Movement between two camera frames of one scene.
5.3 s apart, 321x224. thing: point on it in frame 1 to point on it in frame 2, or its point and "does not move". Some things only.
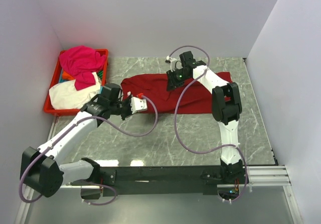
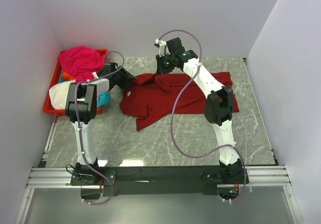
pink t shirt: (81, 62) does not move
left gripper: (128, 100) to (127, 77)
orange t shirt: (65, 76) does not move
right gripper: (172, 83) to (160, 70)
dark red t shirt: (149, 92) does not move
